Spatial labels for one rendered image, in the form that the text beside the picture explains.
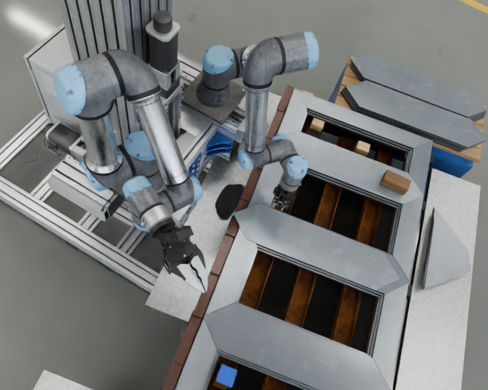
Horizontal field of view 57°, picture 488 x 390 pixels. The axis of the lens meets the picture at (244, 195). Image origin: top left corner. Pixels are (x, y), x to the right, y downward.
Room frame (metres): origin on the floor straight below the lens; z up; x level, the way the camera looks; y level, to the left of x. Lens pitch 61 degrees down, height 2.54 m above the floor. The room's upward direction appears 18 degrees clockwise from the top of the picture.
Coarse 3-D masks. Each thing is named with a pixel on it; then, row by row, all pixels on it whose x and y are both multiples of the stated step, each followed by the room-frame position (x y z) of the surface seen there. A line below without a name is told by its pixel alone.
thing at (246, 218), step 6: (258, 204) 0.91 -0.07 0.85; (246, 210) 0.86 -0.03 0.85; (252, 210) 0.87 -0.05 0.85; (240, 216) 0.83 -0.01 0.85; (246, 216) 0.84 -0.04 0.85; (252, 216) 0.85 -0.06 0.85; (240, 222) 0.80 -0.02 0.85; (246, 222) 0.81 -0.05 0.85; (252, 222) 0.82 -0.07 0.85; (246, 228) 0.78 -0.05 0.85; (246, 234) 0.76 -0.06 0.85
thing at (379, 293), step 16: (352, 128) 1.49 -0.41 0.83; (384, 144) 1.47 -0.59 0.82; (400, 144) 1.48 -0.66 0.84; (320, 176) 1.16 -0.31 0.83; (368, 192) 1.15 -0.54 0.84; (400, 208) 1.12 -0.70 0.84; (288, 256) 0.72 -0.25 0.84; (320, 272) 0.71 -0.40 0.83; (400, 272) 0.81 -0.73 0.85; (240, 288) 0.54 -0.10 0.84; (368, 288) 0.70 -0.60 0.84; (384, 288) 0.72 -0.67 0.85; (240, 304) 0.48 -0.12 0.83; (320, 336) 0.46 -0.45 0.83; (224, 352) 0.29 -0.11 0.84; (368, 352) 0.45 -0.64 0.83; (256, 368) 0.27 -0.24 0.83
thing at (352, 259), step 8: (352, 240) 0.89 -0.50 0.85; (352, 248) 0.85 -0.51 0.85; (360, 248) 0.86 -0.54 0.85; (344, 256) 0.80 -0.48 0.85; (352, 256) 0.81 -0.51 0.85; (360, 256) 0.82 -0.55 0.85; (344, 264) 0.77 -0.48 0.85; (352, 264) 0.78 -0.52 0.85; (360, 264) 0.79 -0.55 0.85; (344, 272) 0.73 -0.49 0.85; (352, 272) 0.74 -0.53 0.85; (352, 280) 0.71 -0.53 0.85
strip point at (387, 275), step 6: (384, 258) 0.85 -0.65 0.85; (384, 264) 0.82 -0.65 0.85; (390, 264) 0.83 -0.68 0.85; (384, 270) 0.80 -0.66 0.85; (390, 270) 0.81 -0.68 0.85; (378, 276) 0.76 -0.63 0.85; (384, 276) 0.77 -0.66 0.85; (390, 276) 0.78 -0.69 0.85; (396, 276) 0.79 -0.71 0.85; (378, 282) 0.73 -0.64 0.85; (384, 282) 0.74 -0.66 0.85; (390, 282) 0.75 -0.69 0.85; (378, 288) 0.71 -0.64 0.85
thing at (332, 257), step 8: (328, 240) 0.85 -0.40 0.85; (336, 240) 0.86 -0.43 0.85; (344, 240) 0.87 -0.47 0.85; (328, 248) 0.81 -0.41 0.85; (336, 248) 0.82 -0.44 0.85; (344, 248) 0.83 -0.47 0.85; (328, 256) 0.78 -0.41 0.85; (336, 256) 0.79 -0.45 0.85; (328, 264) 0.75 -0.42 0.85; (336, 264) 0.76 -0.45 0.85; (336, 272) 0.72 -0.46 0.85
